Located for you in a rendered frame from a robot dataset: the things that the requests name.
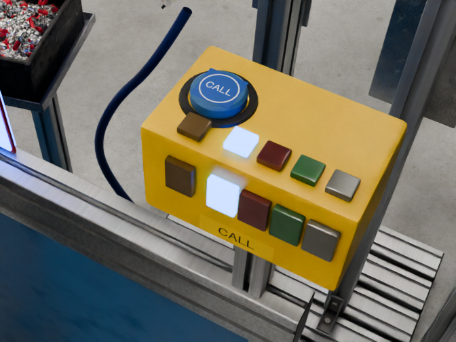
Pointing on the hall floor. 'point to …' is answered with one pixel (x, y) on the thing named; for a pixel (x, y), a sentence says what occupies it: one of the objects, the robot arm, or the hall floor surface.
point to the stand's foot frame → (372, 290)
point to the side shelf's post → (443, 321)
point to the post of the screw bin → (52, 136)
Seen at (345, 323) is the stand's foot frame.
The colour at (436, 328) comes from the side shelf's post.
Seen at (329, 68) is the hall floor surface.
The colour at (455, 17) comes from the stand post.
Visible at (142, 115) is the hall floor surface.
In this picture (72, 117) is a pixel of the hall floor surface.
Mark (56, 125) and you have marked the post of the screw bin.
